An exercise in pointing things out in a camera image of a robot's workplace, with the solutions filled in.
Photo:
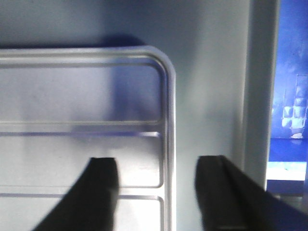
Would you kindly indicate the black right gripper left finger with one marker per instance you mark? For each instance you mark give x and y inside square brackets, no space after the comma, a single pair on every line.
[90,203]

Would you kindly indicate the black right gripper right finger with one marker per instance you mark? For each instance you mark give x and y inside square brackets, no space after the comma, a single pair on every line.
[230,201]

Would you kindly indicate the silver metal tray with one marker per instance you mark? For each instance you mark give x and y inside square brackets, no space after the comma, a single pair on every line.
[61,107]

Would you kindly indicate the blue bin at right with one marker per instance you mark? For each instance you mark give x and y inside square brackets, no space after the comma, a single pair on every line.
[288,153]

